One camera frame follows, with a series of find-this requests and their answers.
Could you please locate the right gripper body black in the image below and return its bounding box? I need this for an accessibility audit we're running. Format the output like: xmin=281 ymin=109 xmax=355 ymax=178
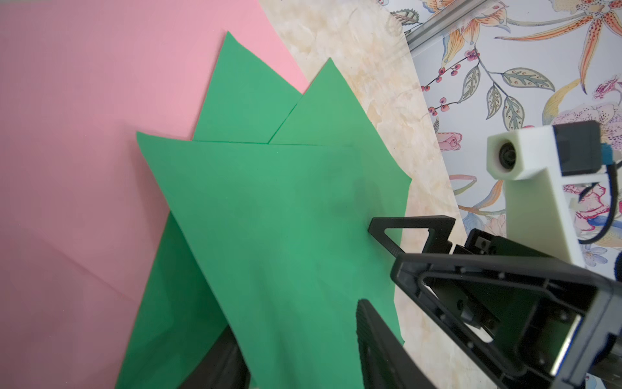
xmin=417 ymin=228 xmax=622 ymax=389

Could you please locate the green paper front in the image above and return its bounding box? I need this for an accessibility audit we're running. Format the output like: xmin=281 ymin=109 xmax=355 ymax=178
xmin=137 ymin=133 xmax=411 ymax=388

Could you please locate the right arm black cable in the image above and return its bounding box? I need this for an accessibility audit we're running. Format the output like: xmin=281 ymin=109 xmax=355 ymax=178
xmin=575 ymin=159 xmax=622 ymax=246

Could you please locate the pink paper left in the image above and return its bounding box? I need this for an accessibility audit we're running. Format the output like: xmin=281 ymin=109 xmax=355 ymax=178
xmin=1 ymin=1 xmax=308 ymax=388

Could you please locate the right corner aluminium post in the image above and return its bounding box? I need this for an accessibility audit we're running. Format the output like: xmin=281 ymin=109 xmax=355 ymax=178
xmin=406 ymin=0 xmax=496 ymax=56

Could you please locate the green paper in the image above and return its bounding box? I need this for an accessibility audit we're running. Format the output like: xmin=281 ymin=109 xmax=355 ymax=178
xmin=137 ymin=133 xmax=411 ymax=388
xmin=268 ymin=57 xmax=413 ymax=254

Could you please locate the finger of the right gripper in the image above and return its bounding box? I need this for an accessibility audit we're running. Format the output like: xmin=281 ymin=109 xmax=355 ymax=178
xmin=389 ymin=252 xmax=608 ymax=385
xmin=368 ymin=216 xmax=456 ymax=255

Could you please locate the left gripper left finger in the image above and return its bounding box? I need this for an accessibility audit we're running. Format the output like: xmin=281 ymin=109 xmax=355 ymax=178
xmin=178 ymin=327 xmax=250 ymax=389

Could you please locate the green paper hidden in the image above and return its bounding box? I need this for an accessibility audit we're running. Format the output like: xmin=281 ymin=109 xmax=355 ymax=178
xmin=116 ymin=34 xmax=301 ymax=388

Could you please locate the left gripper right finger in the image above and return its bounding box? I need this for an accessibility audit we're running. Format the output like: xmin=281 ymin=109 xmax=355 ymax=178
xmin=356 ymin=299 xmax=435 ymax=389

